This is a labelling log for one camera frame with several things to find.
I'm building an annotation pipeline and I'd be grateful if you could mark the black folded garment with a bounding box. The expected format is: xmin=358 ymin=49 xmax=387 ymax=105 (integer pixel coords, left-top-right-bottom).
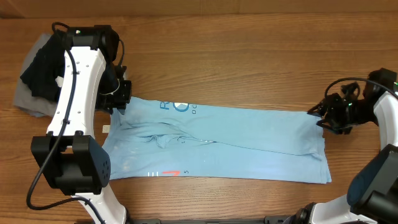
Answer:
xmin=20 ymin=34 xmax=65 ymax=102

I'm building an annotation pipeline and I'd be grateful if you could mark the grey folded garment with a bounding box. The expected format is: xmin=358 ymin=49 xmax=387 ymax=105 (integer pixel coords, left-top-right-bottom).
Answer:
xmin=13 ymin=34 xmax=57 ymax=117

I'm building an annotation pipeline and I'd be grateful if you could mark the light blue printed t-shirt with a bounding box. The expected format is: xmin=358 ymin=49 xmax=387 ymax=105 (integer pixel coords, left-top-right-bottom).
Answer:
xmin=103 ymin=97 xmax=331 ymax=184

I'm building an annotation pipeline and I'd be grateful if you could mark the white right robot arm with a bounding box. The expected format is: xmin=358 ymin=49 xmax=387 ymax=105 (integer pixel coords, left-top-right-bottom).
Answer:
xmin=284 ymin=68 xmax=397 ymax=224

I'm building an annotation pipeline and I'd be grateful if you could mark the black table edge rail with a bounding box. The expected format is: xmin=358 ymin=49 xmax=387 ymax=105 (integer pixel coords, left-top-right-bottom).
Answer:
xmin=127 ymin=215 xmax=289 ymax=224

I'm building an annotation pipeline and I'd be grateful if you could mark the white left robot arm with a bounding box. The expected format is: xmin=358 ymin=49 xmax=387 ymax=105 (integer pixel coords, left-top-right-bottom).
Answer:
xmin=30 ymin=22 xmax=131 ymax=223

